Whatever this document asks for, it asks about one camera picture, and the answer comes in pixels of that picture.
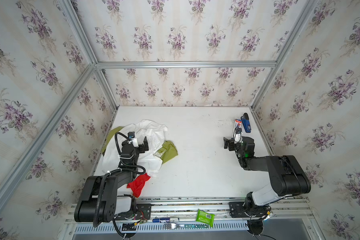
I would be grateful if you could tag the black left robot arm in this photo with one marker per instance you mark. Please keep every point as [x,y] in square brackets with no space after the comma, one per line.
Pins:
[98,200]

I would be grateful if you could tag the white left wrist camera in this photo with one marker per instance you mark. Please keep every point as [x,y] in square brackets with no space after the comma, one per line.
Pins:
[133,139]

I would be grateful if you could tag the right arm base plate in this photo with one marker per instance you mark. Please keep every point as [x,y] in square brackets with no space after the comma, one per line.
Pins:
[243,210]

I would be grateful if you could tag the white red pen package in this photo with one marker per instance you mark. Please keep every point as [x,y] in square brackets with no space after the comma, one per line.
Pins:
[237,124]

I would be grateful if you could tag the white slotted cable duct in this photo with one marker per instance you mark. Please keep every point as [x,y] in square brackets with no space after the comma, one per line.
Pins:
[162,228]

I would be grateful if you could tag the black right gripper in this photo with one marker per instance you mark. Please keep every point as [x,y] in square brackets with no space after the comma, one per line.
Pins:
[232,144]

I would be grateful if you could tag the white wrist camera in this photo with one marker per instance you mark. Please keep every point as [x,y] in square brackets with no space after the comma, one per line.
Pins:
[133,139]
[237,135]

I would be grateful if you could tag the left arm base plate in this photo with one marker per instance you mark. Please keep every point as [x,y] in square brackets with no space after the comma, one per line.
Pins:
[138,212]

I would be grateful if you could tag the blue black stapler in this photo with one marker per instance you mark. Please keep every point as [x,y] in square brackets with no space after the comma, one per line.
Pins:
[246,123]

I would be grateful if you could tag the aluminium frame rail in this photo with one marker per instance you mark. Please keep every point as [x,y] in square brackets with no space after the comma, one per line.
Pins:
[185,64]

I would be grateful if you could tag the green wipes packet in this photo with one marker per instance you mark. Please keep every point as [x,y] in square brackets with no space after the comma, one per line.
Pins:
[205,218]

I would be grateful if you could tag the blue marker pen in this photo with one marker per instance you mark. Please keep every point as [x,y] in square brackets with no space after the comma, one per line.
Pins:
[161,220]

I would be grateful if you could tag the green cloth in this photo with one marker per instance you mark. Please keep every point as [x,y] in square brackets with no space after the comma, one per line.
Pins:
[167,152]

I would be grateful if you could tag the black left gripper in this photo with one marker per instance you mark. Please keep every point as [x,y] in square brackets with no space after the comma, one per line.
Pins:
[141,146]

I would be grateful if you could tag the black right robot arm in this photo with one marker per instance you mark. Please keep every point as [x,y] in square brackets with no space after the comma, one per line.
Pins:
[287,179]

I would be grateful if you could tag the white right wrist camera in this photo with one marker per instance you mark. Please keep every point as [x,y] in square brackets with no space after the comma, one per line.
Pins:
[237,135]

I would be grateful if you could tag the red cloth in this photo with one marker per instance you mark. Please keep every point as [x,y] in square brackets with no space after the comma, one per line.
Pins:
[138,184]

